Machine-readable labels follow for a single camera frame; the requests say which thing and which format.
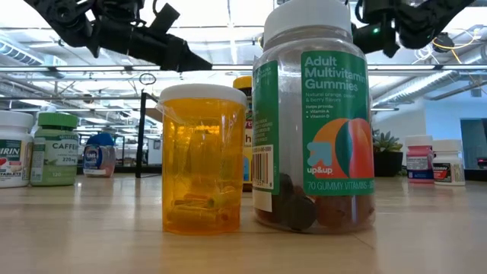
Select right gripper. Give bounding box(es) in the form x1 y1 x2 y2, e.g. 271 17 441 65
350 22 373 54

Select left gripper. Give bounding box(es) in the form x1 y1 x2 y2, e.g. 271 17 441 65
110 21 213 73

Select brown bottle yellow cap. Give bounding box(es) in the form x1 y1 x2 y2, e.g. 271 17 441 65
232 75 255 193

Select multivitamin gummies bottle green label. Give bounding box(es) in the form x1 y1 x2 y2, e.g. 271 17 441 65
252 0 377 234

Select orange pill vial white cap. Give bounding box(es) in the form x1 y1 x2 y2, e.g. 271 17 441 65
158 83 248 236

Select Tums bottle blue cap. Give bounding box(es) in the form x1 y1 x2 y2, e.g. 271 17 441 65
82 132 117 179

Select white bottle red label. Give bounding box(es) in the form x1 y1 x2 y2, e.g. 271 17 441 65
432 139 466 187

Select white aspirin bottle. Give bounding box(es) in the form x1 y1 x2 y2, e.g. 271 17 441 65
0 110 35 190

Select wooden shelf black legs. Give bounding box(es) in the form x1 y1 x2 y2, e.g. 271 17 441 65
135 89 164 179

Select black round ceiling device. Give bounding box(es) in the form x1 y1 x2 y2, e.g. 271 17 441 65
432 32 456 53

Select succulent plant black pot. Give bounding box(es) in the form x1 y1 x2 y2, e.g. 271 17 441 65
371 129 405 178

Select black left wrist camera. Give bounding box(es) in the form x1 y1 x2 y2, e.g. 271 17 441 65
149 2 181 36

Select black hanging ring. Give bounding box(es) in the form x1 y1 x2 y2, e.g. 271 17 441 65
138 72 158 86

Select grey ventilation duct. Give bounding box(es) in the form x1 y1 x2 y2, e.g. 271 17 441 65
372 49 487 107
0 40 68 79

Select black table frame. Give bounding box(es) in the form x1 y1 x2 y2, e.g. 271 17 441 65
75 164 487 182

